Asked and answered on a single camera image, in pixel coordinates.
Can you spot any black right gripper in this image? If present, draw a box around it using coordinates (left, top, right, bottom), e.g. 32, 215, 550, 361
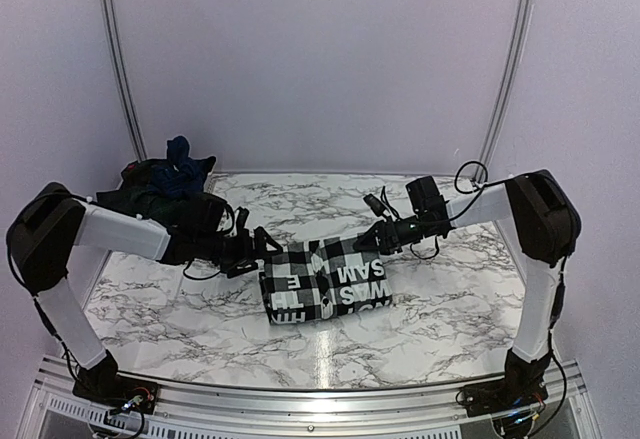
354, 213, 437, 255

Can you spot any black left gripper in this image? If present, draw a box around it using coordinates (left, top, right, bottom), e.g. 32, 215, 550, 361
197, 225, 283, 278

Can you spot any black white plaid shirt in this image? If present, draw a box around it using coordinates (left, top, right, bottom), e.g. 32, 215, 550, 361
259, 236, 393, 325

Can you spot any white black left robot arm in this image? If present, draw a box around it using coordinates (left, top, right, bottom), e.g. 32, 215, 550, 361
5, 182, 283, 404

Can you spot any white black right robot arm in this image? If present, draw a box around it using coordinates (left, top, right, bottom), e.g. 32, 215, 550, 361
354, 170, 581, 407

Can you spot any dark blue green clothes pile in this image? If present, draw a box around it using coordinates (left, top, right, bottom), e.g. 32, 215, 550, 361
96, 135, 217, 227

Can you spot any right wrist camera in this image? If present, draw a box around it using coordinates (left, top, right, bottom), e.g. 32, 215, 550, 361
363, 194, 390, 217

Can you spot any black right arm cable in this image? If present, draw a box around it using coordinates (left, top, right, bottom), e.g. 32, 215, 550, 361
379, 160, 491, 261

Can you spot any left aluminium frame post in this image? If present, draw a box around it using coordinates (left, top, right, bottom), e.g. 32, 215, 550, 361
100, 0, 147, 161

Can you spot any aluminium frame post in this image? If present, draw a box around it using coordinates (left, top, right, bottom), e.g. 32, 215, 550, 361
479, 0, 534, 167
100, 0, 147, 161

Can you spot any front aluminium table rail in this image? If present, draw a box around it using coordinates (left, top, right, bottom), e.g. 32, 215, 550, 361
16, 356, 601, 438

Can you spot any right aluminium frame post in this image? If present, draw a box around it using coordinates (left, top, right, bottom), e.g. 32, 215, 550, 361
479, 0, 534, 167

